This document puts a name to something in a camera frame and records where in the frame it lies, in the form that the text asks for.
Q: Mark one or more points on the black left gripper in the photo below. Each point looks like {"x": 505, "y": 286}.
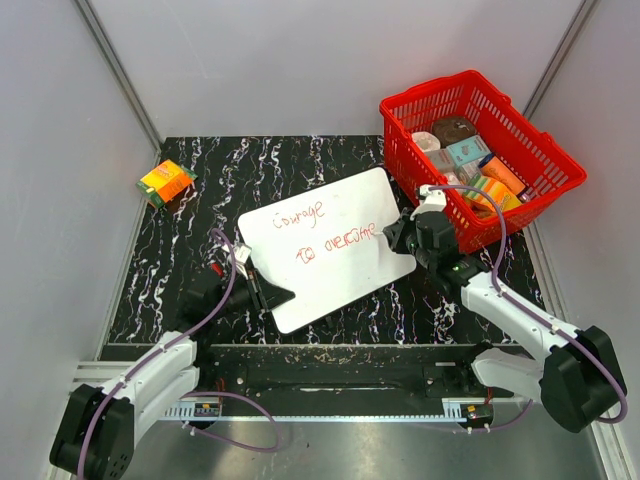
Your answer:
{"x": 264, "y": 296}

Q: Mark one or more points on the brown round lid jar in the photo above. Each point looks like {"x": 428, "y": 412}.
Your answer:
{"x": 452, "y": 129}

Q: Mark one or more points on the orange blue box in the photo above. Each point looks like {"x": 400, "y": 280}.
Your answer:
{"x": 491, "y": 166}

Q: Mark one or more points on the red marker cap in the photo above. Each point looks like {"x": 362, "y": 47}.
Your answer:
{"x": 218, "y": 269}

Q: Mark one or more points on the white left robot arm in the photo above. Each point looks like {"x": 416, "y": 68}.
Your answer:
{"x": 102, "y": 425}

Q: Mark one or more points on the white toilet paper roll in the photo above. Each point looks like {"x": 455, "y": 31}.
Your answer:
{"x": 426, "y": 141}

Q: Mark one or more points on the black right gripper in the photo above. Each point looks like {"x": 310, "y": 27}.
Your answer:
{"x": 393, "y": 233}

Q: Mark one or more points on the orange green snack box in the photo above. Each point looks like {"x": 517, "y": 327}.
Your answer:
{"x": 166, "y": 181}

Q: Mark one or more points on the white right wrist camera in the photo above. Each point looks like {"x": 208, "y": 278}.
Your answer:
{"x": 429, "y": 200}

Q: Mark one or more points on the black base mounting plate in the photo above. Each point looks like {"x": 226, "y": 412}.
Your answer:
{"x": 432, "y": 371}

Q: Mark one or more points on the red plastic shopping basket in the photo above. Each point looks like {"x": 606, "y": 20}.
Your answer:
{"x": 546, "y": 169}

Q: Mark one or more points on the teal cardboard box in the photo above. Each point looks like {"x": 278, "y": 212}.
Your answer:
{"x": 468, "y": 150}

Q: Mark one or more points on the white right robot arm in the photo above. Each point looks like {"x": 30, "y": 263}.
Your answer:
{"x": 573, "y": 373}

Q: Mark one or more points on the white whiteboard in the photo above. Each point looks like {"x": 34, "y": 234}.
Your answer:
{"x": 321, "y": 246}

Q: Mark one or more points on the yellow green sponge pack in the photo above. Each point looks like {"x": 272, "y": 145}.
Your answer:
{"x": 487, "y": 190}

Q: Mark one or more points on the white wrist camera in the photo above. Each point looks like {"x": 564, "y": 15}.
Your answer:
{"x": 241, "y": 254}
{"x": 429, "y": 200}

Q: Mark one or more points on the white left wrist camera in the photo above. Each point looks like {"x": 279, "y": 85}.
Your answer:
{"x": 241, "y": 254}

